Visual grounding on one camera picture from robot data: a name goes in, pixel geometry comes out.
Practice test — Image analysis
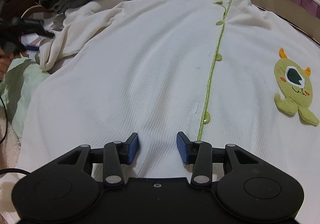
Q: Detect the cream zip-up hoodie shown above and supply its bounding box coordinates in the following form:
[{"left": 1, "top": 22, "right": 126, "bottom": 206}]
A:
[{"left": 18, "top": 0, "right": 319, "bottom": 223}]

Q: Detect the person's left hand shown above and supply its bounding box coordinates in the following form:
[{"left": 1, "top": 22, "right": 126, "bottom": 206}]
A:
[{"left": 0, "top": 48, "right": 14, "bottom": 80}]

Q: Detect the checkered play mat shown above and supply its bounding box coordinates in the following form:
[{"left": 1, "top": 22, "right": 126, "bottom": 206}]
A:
[{"left": 21, "top": 0, "right": 320, "bottom": 47}]

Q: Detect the light green blanket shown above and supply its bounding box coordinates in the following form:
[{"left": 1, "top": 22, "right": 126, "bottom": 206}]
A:
[{"left": 1, "top": 58, "right": 50, "bottom": 138}]

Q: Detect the beige fleece trouser leg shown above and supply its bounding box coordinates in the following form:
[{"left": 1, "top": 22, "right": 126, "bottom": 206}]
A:
[{"left": 1, "top": 123, "right": 25, "bottom": 223}]

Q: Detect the black cable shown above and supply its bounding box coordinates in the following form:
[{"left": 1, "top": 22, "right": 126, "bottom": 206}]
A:
[{"left": 0, "top": 96, "right": 29, "bottom": 177}]

